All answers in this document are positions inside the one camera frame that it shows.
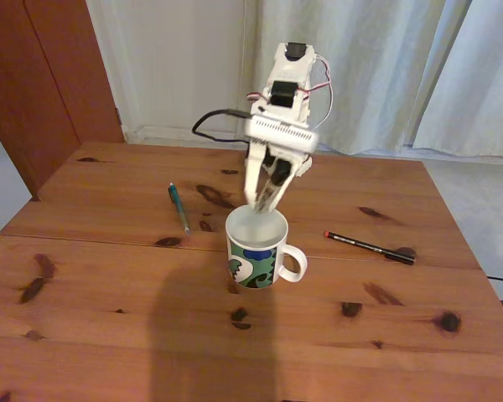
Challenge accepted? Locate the green pen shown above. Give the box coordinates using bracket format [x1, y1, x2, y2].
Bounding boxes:
[168, 182, 192, 235]

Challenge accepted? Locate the black pen red end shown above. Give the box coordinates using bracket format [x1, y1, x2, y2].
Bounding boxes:
[324, 230, 417, 266]

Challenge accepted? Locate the white mug green blue pattern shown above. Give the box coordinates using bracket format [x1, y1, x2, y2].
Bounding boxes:
[225, 204, 309, 290]

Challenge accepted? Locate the beige curtain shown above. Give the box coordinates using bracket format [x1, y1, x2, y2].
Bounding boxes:
[234, 0, 473, 158]
[410, 0, 503, 158]

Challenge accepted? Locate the brown wooden door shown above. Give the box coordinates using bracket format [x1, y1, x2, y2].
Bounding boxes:
[0, 0, 125, 202]

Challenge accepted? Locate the silver camera box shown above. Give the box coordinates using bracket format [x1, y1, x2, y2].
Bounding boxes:
[242, 115, 321, 155]

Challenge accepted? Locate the black camera cable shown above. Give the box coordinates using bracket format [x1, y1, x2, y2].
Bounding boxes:
[192, 107, 252, 144]

